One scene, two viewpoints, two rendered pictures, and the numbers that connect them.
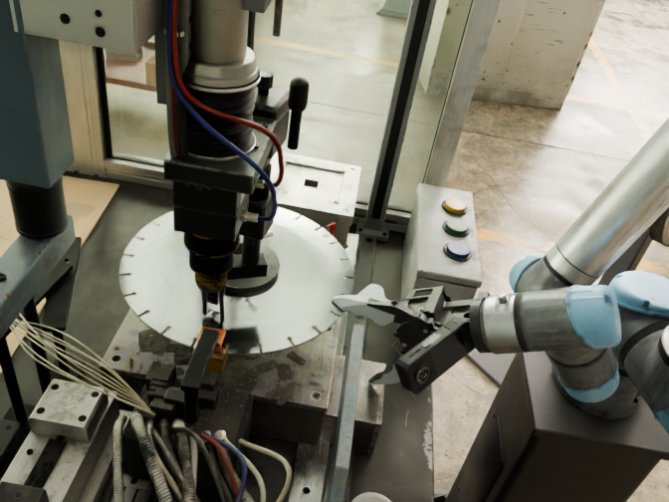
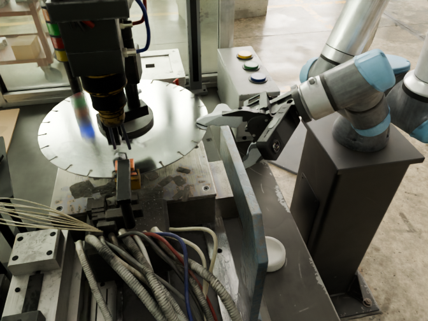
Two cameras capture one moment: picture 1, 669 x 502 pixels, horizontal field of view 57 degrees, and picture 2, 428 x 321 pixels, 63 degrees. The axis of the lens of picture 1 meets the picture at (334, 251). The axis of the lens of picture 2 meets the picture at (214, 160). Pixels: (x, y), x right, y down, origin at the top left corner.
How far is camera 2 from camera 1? 0.20 m
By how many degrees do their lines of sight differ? 9
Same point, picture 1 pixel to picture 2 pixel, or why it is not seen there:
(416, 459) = (278, 209)
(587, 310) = (372, 65)
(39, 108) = not seen: outside the picture
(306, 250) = (165, 99)
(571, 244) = (338, 38)
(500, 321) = (315, 94)
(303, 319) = (182, 138)
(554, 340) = (354, 94)
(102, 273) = (28, 164)
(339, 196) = (172, 67)
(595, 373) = (380, 111)
